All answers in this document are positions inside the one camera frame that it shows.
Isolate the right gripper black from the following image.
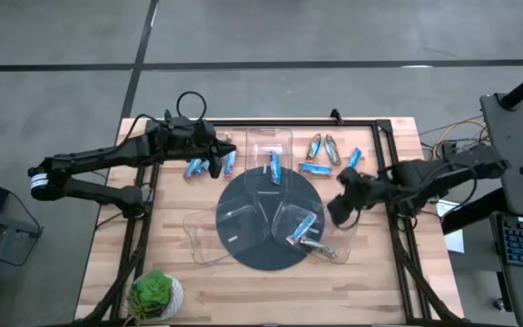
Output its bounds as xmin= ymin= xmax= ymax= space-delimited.
xmin=327 ymin=166 xmax=393 ymax=229

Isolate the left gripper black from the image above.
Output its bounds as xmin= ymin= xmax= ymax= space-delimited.
xmin=154 ymin=116 xmax=239 ymax=180

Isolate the blue-wrapped Chewy granola bar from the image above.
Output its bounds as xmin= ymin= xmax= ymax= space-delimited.
xmin=183 ymin=157 xmax=203 ymax=180

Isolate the blue snack packet far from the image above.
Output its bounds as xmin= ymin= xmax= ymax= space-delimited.
xmin=347 ymin=147 xmax=363 ymax=170

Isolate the clear plastic bin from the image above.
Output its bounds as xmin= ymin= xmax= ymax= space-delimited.
xmin=182 ymin=203 xmax=271 ymax=266
xmin=270 ymin=203 xmax=360 ymax=266
xmin=243 ymin=127 xmax=294 ymax=202

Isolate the black round mat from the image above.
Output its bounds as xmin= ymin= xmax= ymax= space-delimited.
xmin=215 ymin=165 xmax=325 ymax=273

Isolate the white paper sheet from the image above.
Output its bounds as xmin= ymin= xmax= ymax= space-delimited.
xmin=434 ymin=199 xmax=466 ymax=254

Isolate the black cart crossbar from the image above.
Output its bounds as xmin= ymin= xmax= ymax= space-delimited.
xmin=440 ymin=187 xmax=508 ymax=236

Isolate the potted green succulent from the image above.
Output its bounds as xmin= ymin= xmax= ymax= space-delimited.
xmin=126 ymin=269 xmax=185 ymax=326

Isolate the grey computer cart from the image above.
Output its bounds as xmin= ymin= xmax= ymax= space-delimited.
xmin=479 ymin=93 xmax=523 ymax=327

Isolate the grey metal stand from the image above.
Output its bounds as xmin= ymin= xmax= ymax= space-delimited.
xmin=0 ymin=203 xmax=44 ymax=327

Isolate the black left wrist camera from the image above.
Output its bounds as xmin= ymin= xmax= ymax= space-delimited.
xmin=196 ymin=119 xmax=218 ymax=143

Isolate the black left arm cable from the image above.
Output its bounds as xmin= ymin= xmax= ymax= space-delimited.
xmin=176 ymin=91 xmax=208 ymax=122

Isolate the black aluminium table frame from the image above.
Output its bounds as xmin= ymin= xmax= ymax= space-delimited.
xmin=75 ymin=117 xmax=466 ymax=327

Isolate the orange cable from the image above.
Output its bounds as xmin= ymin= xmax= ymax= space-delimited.
xmin=419 ymin=118 xmax=489 ymax=151

